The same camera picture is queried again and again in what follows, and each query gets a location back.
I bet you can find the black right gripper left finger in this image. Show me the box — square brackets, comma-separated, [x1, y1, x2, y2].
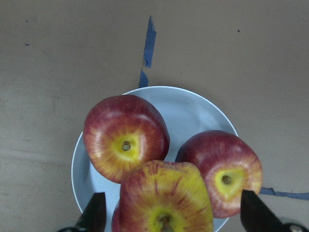
[58, 192, 107, 232]

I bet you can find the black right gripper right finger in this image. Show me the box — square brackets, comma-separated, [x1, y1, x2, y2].
[240, 190, 308, 232]

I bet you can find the red yellow apple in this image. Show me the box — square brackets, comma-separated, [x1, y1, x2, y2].
[119, 160, 213, 232]

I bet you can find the red apple left plate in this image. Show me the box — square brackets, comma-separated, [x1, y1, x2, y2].
[111, 204, 120, 232]

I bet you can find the red apple plate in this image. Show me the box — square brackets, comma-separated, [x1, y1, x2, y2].
[111, 204, 120, 232]
[176, 130, 263, 218]
[83, 95, 170, 183]

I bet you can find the red apple top plate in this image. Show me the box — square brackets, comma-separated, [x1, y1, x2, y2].
[176, 130, 263, 218]

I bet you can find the red apple front plate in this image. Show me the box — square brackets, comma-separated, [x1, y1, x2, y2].
[83, 95, 170, 183]

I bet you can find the white plate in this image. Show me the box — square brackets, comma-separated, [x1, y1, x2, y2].
[71, 86, 237, 232]

